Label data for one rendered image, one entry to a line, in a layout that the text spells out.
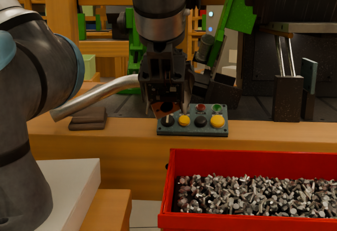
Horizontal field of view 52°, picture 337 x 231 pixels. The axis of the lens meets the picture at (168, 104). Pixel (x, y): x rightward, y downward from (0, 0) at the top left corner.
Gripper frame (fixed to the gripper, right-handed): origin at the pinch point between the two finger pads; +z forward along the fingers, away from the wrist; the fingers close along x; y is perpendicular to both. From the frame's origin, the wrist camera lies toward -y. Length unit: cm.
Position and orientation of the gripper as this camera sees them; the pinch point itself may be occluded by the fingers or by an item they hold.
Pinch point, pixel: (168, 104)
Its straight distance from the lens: 68.8
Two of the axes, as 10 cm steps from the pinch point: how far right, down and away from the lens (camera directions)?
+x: 10.0, 0.2, -0.8
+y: -0.7, 7.5, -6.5
